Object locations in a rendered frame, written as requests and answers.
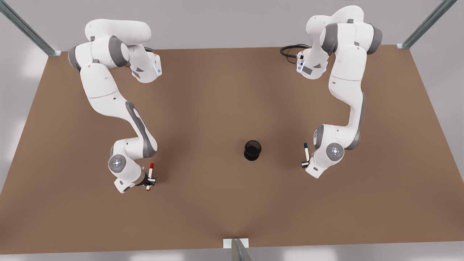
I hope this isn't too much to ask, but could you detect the black mesh pen cup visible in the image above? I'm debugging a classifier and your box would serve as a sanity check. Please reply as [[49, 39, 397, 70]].
[[244, 140, 262, 161]]

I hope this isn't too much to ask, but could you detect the silver frame post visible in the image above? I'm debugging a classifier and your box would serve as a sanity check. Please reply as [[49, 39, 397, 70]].
[[223, 238, 252, 261], [0, 0, 62, 57], [396, 0, 458, 50]]

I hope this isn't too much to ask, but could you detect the black cable loop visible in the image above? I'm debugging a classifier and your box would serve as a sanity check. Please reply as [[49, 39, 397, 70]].
[[280, 44, 309, 65]]

